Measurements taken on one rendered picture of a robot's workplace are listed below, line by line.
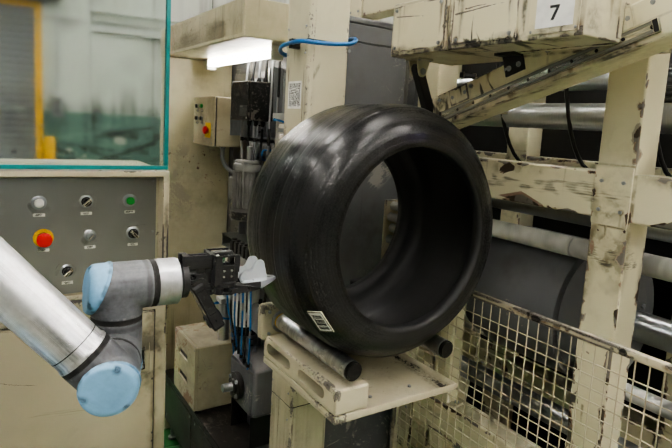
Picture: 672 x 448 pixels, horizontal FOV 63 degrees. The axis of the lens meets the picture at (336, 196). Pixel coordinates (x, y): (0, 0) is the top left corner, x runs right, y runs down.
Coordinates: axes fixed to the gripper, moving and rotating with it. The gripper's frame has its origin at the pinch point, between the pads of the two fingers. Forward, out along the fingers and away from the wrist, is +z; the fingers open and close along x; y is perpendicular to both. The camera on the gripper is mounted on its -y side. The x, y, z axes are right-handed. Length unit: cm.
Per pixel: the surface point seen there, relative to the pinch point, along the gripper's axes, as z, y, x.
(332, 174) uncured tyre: 7.1, 24.5, -11.1
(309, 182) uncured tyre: 3.4, 22.5, -8.6
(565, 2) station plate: 46, 62, -32
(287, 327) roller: 13.8, -18.1, 15.6
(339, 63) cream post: 31, 51, 25
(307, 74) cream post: 21, 47, 26
